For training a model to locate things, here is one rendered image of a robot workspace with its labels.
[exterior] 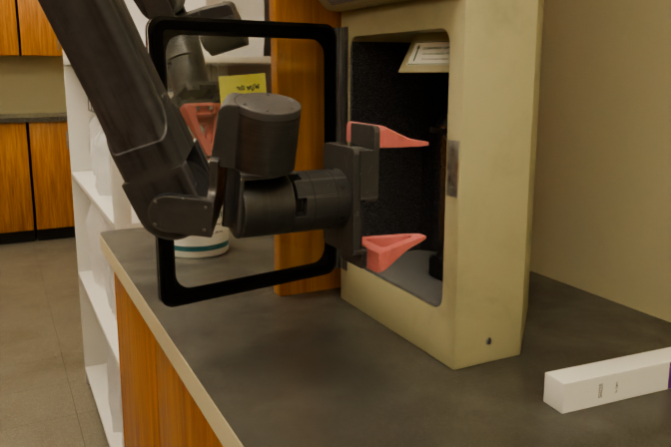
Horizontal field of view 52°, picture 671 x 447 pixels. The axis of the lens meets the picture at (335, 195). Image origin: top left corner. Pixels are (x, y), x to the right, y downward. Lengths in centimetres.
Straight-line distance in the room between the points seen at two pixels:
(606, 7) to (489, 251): 54
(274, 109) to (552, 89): 84
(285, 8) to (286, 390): 59
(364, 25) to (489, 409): 56
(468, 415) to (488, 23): 45
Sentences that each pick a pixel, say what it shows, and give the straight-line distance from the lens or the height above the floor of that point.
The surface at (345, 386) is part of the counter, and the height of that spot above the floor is 94.
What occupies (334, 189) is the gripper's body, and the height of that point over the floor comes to 121.
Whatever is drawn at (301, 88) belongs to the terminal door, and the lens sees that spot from 105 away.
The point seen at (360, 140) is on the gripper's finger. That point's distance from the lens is 65.
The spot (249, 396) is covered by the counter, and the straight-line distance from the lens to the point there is 84.
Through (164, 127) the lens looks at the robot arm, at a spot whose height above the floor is 127.
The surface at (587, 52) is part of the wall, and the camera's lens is 129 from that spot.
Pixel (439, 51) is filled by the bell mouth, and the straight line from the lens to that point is 93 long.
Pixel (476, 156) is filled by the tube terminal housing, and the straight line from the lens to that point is 85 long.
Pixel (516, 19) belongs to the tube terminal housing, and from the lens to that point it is 88.
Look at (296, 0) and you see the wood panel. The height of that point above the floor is 143.
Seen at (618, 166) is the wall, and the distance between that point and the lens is 124.
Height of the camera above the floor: 132
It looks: 10 degrees down
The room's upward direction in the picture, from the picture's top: straight up
